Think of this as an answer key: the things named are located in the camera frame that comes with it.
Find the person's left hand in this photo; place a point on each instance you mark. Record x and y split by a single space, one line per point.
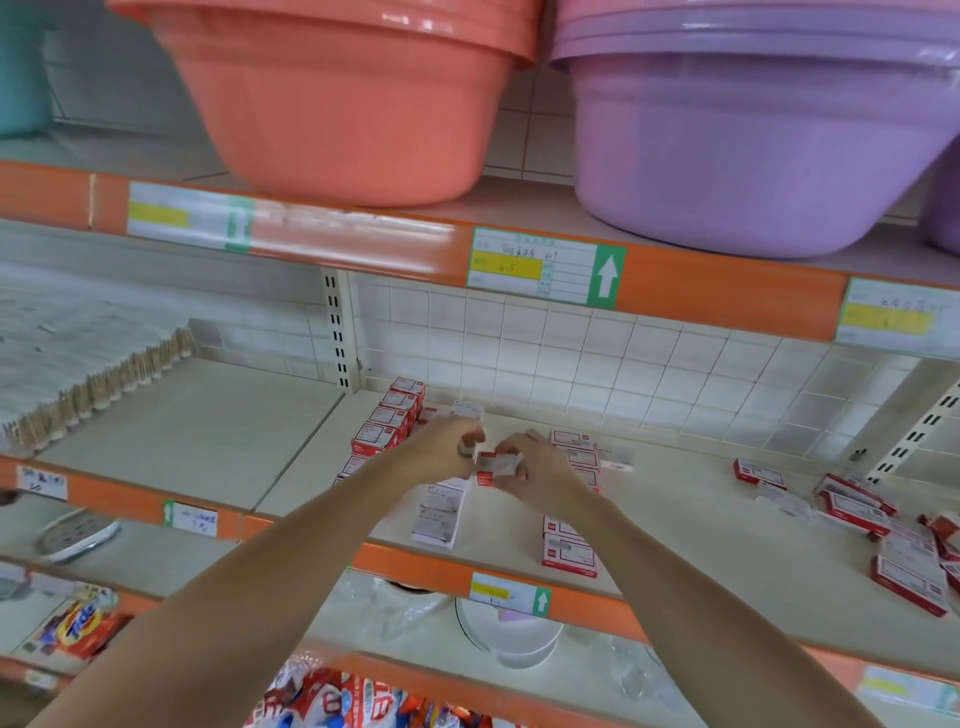
440 455

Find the cluster of clear glasses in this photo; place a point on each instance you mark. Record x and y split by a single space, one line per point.
638 671

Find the large label with green arrow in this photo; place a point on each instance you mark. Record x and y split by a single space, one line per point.
546 269
191 216
900 318

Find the white perforated shelf upright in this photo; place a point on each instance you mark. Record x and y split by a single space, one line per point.
341 330
918 432

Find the pile of small colourful packets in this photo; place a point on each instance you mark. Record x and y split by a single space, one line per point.
315 702

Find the white shelf with orange edges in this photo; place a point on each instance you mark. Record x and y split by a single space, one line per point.
195 435

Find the small price label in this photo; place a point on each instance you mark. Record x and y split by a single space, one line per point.
191 519
908 692
510 594

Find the orange plastic basin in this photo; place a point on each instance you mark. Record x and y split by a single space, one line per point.
345 105

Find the person's left forearm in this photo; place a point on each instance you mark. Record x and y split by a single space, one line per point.
225 615

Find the person's right forearm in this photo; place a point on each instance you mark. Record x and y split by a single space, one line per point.
720 630

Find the person's right hand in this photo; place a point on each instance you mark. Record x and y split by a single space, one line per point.
548 480

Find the purple plastic basin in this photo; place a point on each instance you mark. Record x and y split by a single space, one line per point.
942 203
765 150

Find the white handwritten label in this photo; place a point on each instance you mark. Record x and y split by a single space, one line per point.
42 483

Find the teal plastic basin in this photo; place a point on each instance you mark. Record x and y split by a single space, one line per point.
23 68

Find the pile of red white boxes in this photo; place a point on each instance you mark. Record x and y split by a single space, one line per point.
908 578

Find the clear plastic bag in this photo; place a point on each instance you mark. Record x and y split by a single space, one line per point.
393 603

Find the row of beige bundles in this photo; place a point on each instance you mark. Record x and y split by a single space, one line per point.
75 383

